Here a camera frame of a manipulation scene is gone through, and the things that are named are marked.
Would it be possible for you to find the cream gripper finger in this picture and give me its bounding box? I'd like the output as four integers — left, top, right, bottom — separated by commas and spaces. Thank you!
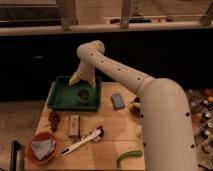
89, 77, 96, 88

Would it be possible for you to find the black chair back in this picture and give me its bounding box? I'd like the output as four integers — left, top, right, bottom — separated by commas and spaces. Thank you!
9, 140, 23, 171

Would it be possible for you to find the wooden railing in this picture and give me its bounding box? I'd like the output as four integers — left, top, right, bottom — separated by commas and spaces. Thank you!
0, 0, 213, 36

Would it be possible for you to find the blue sponge block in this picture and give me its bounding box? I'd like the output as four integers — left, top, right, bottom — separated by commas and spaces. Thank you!
111, 93, 125, 110

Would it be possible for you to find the green cup in tray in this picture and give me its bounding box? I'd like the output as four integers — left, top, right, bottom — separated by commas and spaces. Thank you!
78, 90, 89, 102

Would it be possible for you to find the orange bowl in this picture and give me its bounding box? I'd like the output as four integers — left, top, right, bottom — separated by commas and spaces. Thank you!
25, 132, 57, 165

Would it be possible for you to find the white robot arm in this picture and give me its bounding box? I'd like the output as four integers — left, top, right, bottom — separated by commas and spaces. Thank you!
69, 40, 198, 171

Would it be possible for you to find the grey cloth in bowl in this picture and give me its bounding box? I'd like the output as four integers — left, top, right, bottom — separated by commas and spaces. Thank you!
31, 138, 56, 160

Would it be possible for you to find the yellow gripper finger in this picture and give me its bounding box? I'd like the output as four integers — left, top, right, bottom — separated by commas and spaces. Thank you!
69, 74, 80, 85

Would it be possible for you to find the wooden block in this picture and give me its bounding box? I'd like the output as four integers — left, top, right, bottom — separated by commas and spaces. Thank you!
68, 115, 80, 138

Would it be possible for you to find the bunch of dark grapes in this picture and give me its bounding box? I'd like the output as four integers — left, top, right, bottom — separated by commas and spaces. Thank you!
48, 111, 60, 132

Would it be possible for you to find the green plastic tray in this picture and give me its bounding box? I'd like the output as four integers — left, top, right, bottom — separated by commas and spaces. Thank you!
48, 76, 102, 112

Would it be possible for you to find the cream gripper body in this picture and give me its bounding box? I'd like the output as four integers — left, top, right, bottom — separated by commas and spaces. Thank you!
76, 61, 95, 81

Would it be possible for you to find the yellow toy fruit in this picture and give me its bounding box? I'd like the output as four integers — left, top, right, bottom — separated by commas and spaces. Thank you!
132, 102, 140, 112

